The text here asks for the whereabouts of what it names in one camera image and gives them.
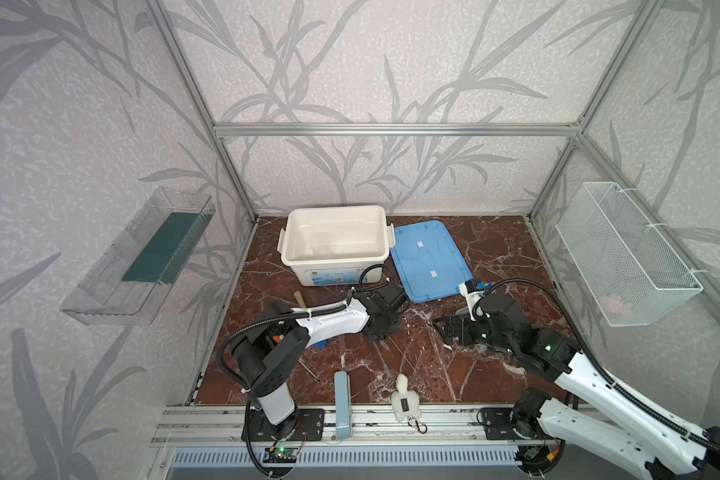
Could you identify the pink object in basket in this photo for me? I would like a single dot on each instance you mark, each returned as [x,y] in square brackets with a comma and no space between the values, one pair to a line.
[612,304]

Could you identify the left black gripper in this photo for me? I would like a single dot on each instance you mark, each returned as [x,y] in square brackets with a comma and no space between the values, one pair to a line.
[381,321]

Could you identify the aluminium front rail frame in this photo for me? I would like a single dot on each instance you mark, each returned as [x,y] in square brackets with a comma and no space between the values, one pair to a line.
[371,424]

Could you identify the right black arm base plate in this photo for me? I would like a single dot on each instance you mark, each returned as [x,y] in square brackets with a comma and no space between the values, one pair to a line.
[501,424]

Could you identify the green circuit board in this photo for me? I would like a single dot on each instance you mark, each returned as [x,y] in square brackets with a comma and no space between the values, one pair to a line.
[280,455]

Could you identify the white wire mesh basket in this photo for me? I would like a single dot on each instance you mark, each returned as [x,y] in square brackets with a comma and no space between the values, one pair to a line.
[619,250]

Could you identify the white plastic squeeze bottle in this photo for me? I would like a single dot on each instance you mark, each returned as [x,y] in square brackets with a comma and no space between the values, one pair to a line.
[405,402]

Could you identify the light blue standing block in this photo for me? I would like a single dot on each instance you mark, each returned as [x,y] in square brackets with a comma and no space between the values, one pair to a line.
[343,409]

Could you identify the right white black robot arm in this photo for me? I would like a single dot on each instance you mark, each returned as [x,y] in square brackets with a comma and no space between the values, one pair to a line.
[638,435]

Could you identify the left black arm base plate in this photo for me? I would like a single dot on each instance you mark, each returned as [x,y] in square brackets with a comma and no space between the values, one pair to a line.
[305,424]

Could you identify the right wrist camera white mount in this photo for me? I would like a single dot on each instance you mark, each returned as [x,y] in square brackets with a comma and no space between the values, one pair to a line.
[472,291]

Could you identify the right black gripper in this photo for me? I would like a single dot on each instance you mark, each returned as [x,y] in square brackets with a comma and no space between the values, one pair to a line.
[463,330]

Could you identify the blue garden trowel wooden handle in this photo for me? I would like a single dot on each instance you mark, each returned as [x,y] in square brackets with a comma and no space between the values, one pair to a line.
[300,299]

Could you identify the clear acrylic wall shelf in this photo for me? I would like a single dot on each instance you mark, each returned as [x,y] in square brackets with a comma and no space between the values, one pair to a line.
[128,285]

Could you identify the blue plastic bin lid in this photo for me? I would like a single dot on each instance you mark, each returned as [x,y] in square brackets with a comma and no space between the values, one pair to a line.
[428,262]

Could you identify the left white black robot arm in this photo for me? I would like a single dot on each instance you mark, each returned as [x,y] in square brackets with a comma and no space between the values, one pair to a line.
[260,356]

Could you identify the white plastic storage bin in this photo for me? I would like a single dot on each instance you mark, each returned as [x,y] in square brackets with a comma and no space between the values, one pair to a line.
[334,245]

